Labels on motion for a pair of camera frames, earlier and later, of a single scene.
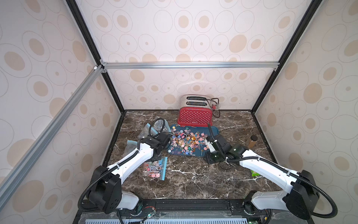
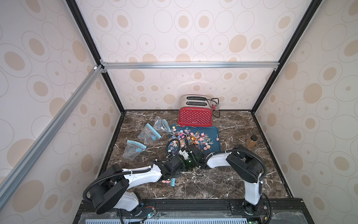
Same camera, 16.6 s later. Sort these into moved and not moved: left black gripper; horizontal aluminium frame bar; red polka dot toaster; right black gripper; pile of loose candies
Moved: right black gripper; left black gripper
Not moved: red polka dot toaster; pile of loose candies; horizontal aluminium frame bar
